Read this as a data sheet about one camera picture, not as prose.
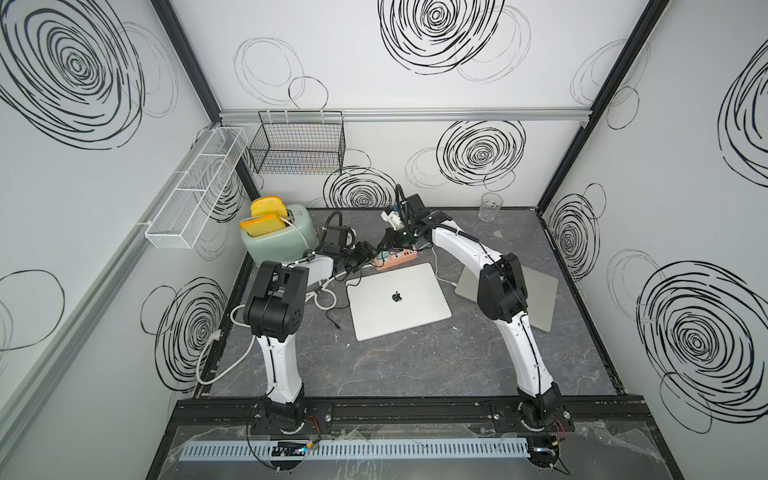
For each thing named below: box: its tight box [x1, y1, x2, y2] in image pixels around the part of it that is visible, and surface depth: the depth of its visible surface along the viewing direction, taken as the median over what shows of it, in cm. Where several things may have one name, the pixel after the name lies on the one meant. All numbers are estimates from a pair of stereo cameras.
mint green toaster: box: [240, 204, 319, 266], surface depth 95 cm
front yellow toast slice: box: [240, 213, 286, 237], surface depth 93 cm
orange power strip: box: [374, 248, 419, 271], surface depth 104 cm
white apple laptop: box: [346, 262, 452, 341], surface depth 96 cm
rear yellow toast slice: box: [250, 196, 288, 218], surface depth 95 cm
